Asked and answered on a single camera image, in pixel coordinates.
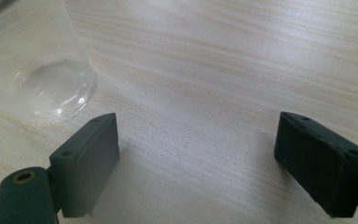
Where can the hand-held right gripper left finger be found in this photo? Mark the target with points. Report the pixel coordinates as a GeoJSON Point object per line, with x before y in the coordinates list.
{"type": "Point", "coordinates": [84, 168]}

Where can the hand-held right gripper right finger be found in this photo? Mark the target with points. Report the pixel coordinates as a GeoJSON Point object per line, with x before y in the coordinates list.
{"type": "Point", "coordinates": [320, 168]}

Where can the clear plastic cup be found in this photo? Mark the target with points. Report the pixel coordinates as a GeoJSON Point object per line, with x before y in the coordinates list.
{"type": "Point", "coordinates": [37, 62]}

